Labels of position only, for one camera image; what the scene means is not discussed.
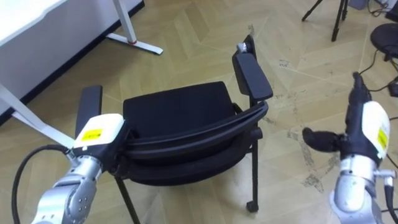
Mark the white desk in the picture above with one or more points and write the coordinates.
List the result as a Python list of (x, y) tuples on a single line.
[(37, 40)]

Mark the black office chair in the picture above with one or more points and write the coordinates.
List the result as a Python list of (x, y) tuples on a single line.
[(186, 124)]

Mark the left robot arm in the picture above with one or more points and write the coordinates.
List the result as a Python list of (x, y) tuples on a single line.
[(70, 193)]

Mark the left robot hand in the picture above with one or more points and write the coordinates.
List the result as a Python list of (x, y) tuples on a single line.
[(99, 130)]

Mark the black round stool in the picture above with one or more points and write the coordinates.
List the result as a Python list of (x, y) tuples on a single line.
[(387, 39)]

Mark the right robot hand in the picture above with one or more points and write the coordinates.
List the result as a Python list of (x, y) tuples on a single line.
[(363, 124)]

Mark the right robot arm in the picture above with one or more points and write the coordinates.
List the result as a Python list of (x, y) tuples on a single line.
[(357, 193)]

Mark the black tripod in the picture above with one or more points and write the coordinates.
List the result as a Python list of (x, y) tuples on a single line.
[(337, 15)]

